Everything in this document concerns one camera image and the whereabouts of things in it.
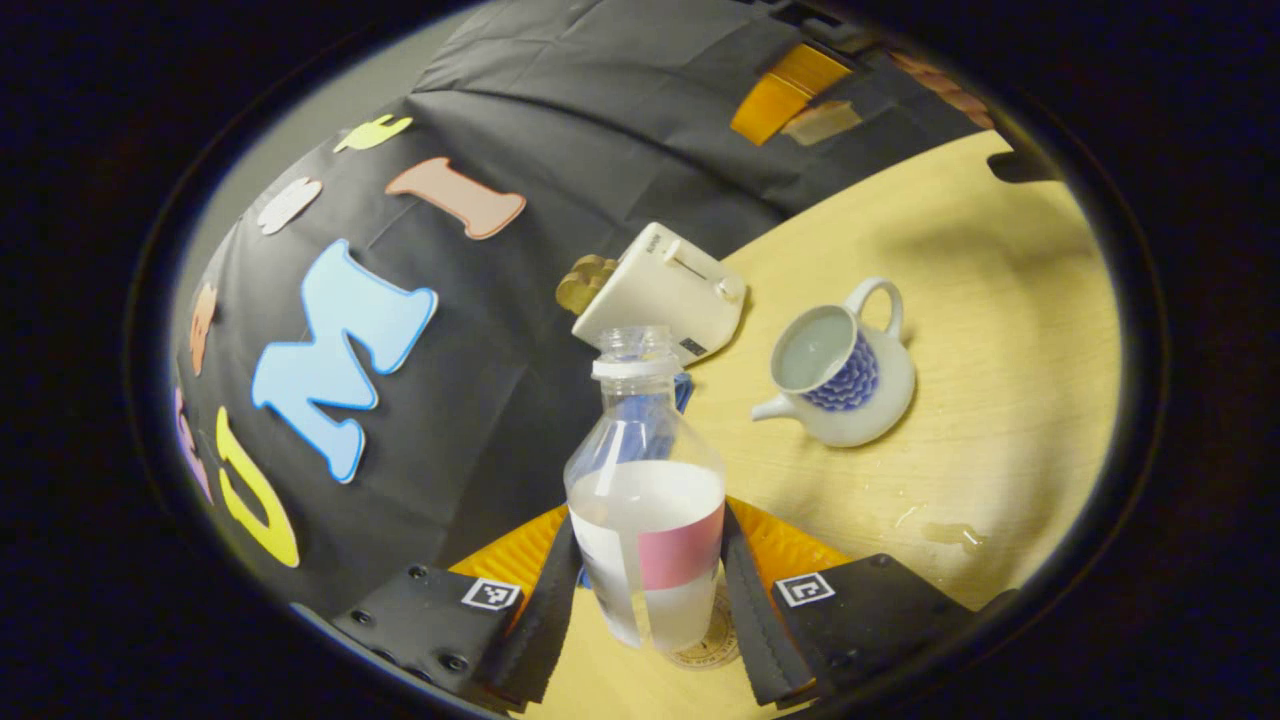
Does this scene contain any white toaster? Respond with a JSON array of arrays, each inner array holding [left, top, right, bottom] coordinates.
[[571, 222, 749, 366]]

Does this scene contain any clear plastic water bottle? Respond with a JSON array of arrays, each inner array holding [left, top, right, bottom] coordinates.
[[563, 325, 728, 653]]

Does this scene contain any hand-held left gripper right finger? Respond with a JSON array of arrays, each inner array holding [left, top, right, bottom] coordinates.
[[720, 497, 986, 711]]

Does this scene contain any black backdrop cloth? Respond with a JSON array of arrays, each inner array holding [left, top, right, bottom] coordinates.
[[170, 0, 1001, 616]]

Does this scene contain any brown bread slice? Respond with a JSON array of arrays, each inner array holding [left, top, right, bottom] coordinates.
[[575, 254, 621, 301], [556, 262, 601, 317]]

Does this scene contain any round wooden coaster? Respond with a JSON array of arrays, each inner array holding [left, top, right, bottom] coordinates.
[[665, 585, 743, 671]]

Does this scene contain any white blue-patterned teacup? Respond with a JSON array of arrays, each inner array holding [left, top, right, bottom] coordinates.
[[751, 277, 917, 448]]

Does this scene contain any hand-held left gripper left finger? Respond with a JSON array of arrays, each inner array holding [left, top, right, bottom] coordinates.
[[330, 505, 586, 713]]

